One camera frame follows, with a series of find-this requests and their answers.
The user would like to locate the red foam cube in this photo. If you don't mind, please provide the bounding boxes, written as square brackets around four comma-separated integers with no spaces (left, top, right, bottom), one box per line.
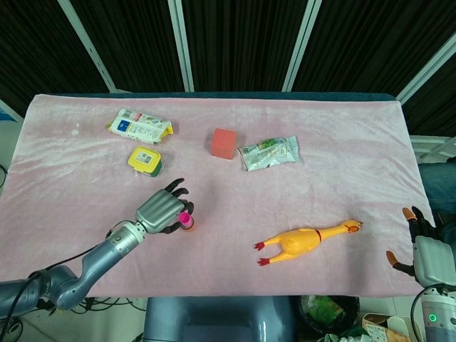
[209,128,238,160]

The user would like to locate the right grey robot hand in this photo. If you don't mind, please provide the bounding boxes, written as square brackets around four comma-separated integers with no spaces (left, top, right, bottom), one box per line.
[385,203,456,288]

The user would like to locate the silver green snack packet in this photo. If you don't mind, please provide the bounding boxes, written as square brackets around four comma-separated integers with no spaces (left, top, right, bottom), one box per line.
[237,135,303,172]

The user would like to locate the white partition frame post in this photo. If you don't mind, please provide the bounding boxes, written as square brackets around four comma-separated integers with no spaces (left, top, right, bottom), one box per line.
[57,0,118,93]
[167,0,195,92]
[395,38,456,103]
[282,0,323,92]

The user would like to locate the yellow rubber chicken toy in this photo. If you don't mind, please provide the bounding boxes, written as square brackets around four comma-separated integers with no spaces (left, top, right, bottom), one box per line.
[254,219,365,267]

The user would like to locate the white snack pack yellow end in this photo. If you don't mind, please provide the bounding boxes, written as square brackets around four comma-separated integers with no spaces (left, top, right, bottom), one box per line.
[105,108,175,145]

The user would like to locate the black floor cable bundle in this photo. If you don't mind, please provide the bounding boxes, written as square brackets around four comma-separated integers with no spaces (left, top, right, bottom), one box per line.
[0,295,147,342]

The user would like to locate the blue white sign board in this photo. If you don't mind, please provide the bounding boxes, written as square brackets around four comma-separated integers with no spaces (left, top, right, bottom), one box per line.
[0,99,22,124]

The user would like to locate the yellow-lidded green container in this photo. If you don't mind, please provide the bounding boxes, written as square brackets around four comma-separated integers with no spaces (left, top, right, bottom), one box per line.
[127,145,165,178]

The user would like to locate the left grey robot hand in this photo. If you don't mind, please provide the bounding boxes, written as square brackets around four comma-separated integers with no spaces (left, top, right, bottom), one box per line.
[135,177,195,236]

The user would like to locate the black bin with green bag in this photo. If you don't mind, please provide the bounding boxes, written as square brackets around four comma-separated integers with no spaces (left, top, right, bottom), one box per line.
[297,294,361,338]

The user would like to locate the blue denim trouser leg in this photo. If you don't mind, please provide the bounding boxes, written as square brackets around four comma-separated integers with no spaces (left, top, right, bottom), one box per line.
[418,159,456,214]

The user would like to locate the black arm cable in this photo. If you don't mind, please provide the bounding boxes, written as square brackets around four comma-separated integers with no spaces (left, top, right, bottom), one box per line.
[410,284,434,342]
[0,219,136,326]

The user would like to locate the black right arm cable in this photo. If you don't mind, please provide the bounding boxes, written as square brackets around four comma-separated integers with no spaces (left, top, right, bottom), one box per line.
[410,284,434,342]

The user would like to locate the cardboard box with label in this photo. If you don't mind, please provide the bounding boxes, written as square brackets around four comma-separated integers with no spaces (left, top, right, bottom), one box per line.
[361,312,410,342]

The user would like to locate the grey metal shelf frame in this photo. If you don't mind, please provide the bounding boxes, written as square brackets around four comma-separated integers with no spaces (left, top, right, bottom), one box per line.
[409,135,456,163]

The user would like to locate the pink fleece table cloth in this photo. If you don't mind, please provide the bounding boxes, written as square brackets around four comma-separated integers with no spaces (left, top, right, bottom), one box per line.
[0,93,441,299]

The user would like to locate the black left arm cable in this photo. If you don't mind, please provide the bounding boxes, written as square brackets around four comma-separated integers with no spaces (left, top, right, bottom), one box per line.
[0,219,136,326]

